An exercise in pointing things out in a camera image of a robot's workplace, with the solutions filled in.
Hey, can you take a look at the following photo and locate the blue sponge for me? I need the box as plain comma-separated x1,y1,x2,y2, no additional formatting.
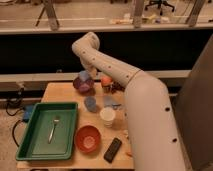
79,70,90,82

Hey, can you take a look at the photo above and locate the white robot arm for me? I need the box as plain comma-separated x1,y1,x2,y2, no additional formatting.
72,32,186,171

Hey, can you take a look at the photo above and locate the red bowl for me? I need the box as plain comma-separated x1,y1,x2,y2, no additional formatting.
74,125,101,154

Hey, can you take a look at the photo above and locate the white paper cup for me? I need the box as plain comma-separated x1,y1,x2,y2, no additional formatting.
100,107,116,127

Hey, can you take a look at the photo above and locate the metal spoon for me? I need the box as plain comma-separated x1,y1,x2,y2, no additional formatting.
48,116,60,144

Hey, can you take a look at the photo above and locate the blue power box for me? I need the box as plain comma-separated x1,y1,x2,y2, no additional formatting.
23,105,34,122

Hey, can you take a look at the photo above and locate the black remote control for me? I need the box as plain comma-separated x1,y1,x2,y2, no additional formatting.
104,138,122,163

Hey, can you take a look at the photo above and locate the black office chair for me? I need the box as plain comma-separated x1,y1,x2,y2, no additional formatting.
145,0,175,16

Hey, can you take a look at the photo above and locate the green plastic tray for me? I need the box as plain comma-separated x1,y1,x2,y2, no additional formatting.
16,102,78,161

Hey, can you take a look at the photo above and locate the grey panel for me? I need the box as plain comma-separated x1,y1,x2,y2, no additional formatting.
175,34,213,171

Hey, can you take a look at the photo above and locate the black cable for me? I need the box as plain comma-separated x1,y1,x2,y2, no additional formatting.
11,119,26,148

